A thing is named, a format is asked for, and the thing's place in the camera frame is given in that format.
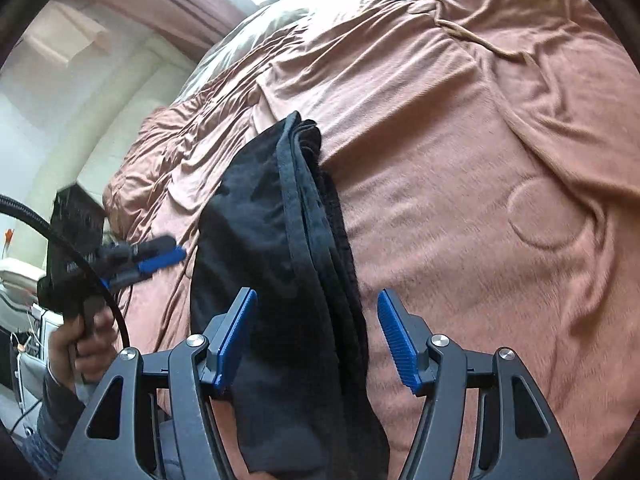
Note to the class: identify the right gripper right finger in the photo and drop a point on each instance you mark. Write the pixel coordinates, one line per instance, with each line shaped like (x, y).
(407, 337)

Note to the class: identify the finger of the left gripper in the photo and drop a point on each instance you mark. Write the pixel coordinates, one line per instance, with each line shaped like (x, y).
(162, 261)
(152, 248)

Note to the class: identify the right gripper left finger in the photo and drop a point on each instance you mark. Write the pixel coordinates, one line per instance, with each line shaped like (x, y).
(227, 335)

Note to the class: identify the black pants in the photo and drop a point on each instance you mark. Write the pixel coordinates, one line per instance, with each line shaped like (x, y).
(300, 397)

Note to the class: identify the left forearm dark sleeve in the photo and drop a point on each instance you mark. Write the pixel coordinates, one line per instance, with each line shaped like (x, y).
(57, 419)

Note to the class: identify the person's left hand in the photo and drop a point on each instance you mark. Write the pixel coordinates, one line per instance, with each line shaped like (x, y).
(73, 351)

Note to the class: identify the white bedside furniture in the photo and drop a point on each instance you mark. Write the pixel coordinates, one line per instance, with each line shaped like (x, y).
(24, 331)

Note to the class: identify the brown bed blanket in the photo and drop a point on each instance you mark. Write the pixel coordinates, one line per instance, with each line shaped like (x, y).
(486, 155)

